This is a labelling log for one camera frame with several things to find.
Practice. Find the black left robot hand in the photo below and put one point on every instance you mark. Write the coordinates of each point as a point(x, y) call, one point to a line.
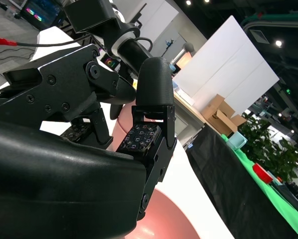
point(134, 54)

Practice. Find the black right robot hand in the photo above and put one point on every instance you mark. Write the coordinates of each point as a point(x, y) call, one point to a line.
point(51, 186)

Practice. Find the grey background robot arm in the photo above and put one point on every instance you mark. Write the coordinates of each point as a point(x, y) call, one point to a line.
point(187, 47)

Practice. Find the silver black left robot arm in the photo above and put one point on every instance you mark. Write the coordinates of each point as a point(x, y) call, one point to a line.
point(125, 33)

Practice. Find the tripod with blue device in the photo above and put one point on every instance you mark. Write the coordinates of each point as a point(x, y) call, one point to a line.
point(169, 42)

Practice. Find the white partition board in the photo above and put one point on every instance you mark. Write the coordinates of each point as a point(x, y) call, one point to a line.
point(226, 64)
point(161, 20)

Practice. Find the light wooden desk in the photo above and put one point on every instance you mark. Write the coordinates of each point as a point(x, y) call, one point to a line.
point(189, 109)

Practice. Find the glass computer case RGB fans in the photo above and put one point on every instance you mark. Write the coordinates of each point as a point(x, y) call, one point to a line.
point(39, 12)

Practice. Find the brown cardboard box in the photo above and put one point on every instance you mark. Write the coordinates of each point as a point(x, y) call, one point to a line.
point(217, 119)

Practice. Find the teal plastic container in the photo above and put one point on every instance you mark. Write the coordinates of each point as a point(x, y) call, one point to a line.
point(236, 143)

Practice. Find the green leafy plant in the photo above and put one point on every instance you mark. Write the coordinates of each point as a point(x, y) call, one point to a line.
point(268, 147)

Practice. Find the black cloth drape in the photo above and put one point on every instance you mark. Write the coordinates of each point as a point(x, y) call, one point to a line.
point(226, 191)

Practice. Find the red plastic container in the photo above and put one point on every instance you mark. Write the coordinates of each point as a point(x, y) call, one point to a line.
point(262, 173)

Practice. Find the bright green cloth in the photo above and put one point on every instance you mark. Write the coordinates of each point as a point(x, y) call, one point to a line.
point(278, 201)

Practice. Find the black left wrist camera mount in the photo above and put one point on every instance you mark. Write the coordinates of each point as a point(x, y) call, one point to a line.
point(89, 15)

